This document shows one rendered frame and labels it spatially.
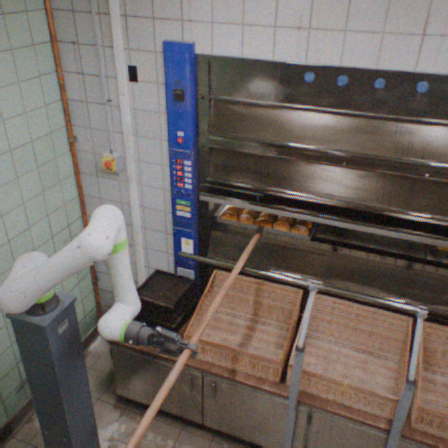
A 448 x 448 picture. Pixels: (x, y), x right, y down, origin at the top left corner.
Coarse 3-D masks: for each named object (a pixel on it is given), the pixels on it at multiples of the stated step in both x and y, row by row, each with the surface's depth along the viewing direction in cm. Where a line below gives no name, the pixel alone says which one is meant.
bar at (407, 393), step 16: (192, 256) 238; (256, 272) 227; (272, 272) 226; (320, 288) 218; (336, 288) 216; (384, 304) 209; (400, 304) 207; (304, 320) 217; (304, 336) 214; (416, 336) 204; (416, 352) 202; (400, 400) 204; (288, 416) 235; (400, 416) 208; (288, 432) 241; (400, 432) 212
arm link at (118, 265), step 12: (120, 252) 179; (108, 264) 182; (120, 264) 182; (120, 276) 185; (132, 276) 191; (120, 288) 188; (132, 288) 192; (120, 300) 191; (132, 300) 193; (132, 312) 193
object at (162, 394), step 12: (252, 240) 244; (240, 264) 225; (228, 288) 210; (216, 300) 201; (204, 324) 189; (192, 336) 183; (180, 360) 172; (168, 384) 162; (156, 396) 158; (156, 408) 155; (144, 420) 150; (144, 432) 148; (132, 444) 143
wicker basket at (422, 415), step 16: (432, 336) 246; (432, 352) 248; (416, 368) 234; (432, 368) 250; (416, 384) 226; (432, 384) 243; (416, 400) 219; (432, 400) 235; (416, 416) 217; (432, 416) 214; (432, 432) 218
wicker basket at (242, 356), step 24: (240, 288) 278; (264, 288) 273; (288, 288) 268; (216, 312) 287; (240, 312) 282; (264, 312) 277; (216, 336) 269; (240, 336) 269; (264, 336) 270; (288, 336) 245; (216, 360) 251; (240, 360) 253; (264, 360) 238
